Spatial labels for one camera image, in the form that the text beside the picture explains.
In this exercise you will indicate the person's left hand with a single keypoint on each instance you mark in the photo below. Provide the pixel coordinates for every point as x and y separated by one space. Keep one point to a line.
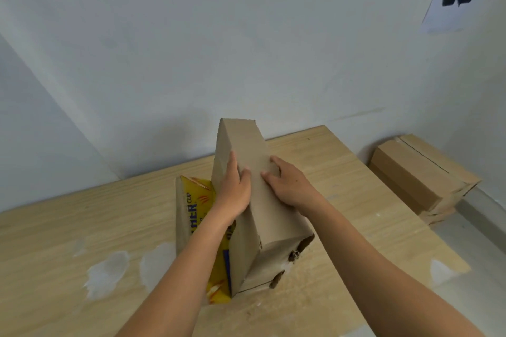
235 194

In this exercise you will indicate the person's right hand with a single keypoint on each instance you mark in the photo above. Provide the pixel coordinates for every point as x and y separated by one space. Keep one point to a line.
292 188

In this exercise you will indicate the brown cardboard box yellow sides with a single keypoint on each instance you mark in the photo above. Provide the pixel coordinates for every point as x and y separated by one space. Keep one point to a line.
270 228

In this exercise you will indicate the person's left forearm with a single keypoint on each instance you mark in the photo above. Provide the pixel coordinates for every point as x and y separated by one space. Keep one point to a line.
186 269

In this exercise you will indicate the person's right forearm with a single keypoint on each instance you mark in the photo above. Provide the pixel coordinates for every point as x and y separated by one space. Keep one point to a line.
375 269

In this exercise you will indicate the light wooden table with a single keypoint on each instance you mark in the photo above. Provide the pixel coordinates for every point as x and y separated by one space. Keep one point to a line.
79 222

